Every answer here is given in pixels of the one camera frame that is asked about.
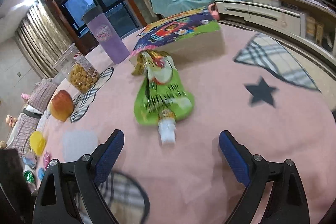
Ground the green juice pouch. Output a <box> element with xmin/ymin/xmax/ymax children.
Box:
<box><xmin>132</xmin><ymin>50</ymin><xmax>195</xmax><ymax>145</ymax></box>

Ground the yellow round toy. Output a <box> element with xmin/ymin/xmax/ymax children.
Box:
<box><xmin>29</xmin><ymin>131</ymin><xmax>47</xmax><ymax>156</ymax></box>

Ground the apple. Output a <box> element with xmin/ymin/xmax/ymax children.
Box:
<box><xmin>50</xmin><ymin>90</ymin><xmax>74</xmax><ymax>122</ymax></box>

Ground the pink bed blanket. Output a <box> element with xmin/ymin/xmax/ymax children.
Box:
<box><xmin>43</xmin><ymin>25</ymin><xmax>335</xmax><ymax>223</ymax></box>

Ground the striped pillow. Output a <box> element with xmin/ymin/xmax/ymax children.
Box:
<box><xmin>10</xmin><ymin>78</ymin><xmax>57</xmax><ymax>157</ymax></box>

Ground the clear jar of snacks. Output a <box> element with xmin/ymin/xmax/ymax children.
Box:
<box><xmin>54</xmin><ymin>43</ymin><xmax>99</xmax><ymax>94</ymax></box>

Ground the purple tumbler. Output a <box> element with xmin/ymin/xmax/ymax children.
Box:
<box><xmin>82</xmin><ymin>6</ymin><xmax>130</xmax><ymax>64</ymax></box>

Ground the white tv cabinet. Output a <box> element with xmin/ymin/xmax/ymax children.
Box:
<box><xmin>215</xmin><ymin>0</ymin><xmax>335</xmax><ymax>56</ymax></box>

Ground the colourful puzzle box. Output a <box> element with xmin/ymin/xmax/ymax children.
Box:
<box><xmin>129</xmin><ymin>7</ymin><xmax>225</xmax><ymax>64</ymax></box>

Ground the pink kettlebell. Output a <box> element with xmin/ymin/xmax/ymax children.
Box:
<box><xmin>208</xmin><ymin>3</ymin><xmax>221</xmax><ymax>21</ymax></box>

